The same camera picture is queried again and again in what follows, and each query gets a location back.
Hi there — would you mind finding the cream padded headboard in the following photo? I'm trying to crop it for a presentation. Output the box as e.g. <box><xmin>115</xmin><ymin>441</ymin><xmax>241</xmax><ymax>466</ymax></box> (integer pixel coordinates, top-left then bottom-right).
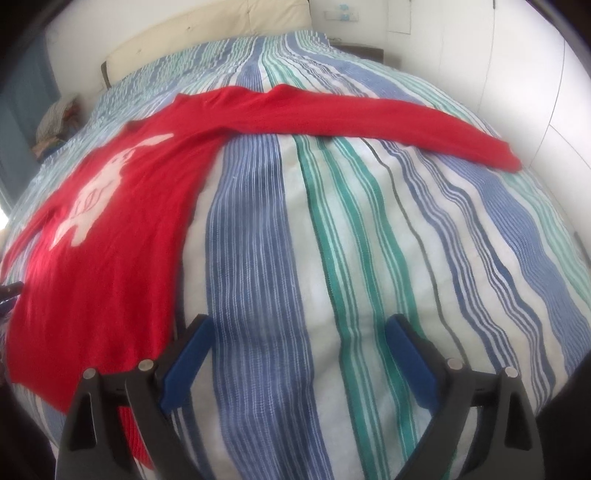
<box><xmin>101</xmin><ymin>0</ymin><xmax>312</xmax><ymax>88</ymax></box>

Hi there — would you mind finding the teal window curtain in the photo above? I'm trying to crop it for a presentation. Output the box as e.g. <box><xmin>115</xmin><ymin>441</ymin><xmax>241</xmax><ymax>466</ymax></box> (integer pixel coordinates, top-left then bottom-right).
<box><xmin>1</xmin><ymin>34</ymin><xmax>60</xmax><ymax>209</ymax></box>

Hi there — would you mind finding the red knit sweater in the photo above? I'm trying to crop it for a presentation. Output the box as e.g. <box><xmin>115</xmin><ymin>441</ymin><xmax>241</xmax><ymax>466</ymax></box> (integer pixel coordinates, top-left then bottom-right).
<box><xmin>0</xmin><ymin>84</ymin><xmax>523</xmax><ymax>469</ymax></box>

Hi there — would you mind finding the striped blue green bedspread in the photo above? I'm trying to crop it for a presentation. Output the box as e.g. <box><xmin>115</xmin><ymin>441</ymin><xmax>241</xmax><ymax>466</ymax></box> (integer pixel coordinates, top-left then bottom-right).
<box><xmin>1</xmin><ymin>31</ymin><xmax>590</xmax><ymax>479</ymax></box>

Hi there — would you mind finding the wall power socket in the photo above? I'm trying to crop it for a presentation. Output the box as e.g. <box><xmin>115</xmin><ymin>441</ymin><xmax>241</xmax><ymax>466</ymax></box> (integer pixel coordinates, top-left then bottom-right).
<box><xmin>322</xmin><ymin>4</ymin><xmax>359</xmax><ymax>23</ymax></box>

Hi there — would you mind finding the white wardrobe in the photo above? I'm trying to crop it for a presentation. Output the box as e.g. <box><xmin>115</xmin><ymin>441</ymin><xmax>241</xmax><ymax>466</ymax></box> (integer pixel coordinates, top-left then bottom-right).
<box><xmin>386</xmin><ymin>1</ymin><xmax>590</xmax><ymax>252</ymax></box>

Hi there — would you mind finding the dark bedside table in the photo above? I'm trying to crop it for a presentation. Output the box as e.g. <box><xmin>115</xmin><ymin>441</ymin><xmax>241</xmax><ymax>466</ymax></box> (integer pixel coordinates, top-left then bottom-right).
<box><xmin>332</xmin><ymin>43</ymin><xmax>385</xmax><ymax>64</ymax></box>

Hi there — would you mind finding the pile of clothes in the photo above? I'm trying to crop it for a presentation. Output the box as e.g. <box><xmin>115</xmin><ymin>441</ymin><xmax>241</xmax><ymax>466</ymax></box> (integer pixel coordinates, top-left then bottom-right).
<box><xmin>32</xmin><ymin>94</ymin><xmax>82</xmax><ymax>164</ymax></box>

